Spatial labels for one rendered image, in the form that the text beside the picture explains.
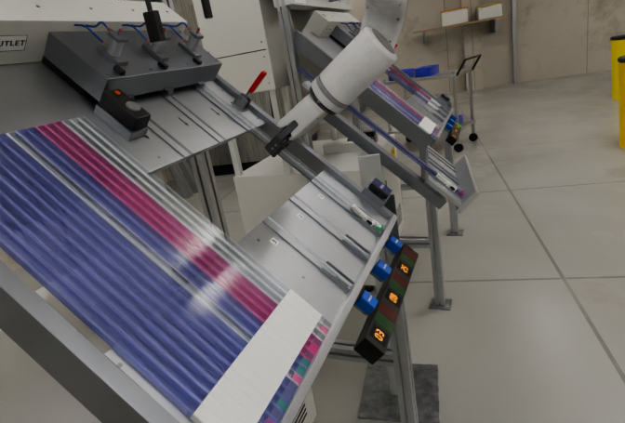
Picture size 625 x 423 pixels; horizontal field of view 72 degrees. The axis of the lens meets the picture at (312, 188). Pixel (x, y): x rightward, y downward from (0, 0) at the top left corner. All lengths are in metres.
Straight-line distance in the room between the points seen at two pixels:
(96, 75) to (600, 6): 9.18
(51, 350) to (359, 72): 0.62
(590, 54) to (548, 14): 1.06
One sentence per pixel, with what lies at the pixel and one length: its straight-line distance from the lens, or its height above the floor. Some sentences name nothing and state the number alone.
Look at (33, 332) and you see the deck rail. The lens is 0.53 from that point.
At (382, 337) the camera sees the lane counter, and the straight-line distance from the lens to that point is 0.75.
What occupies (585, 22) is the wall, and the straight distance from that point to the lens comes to 9.51.
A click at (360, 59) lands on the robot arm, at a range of 0.81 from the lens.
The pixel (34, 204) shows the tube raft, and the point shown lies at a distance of 0.61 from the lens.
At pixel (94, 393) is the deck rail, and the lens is 0.52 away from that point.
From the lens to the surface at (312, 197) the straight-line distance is 0.89.
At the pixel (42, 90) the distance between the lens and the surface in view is 0.83.
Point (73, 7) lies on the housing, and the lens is 0.94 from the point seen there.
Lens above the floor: 1.10
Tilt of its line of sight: 17 degrees down
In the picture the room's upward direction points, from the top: 10 degrees counter-clockwise
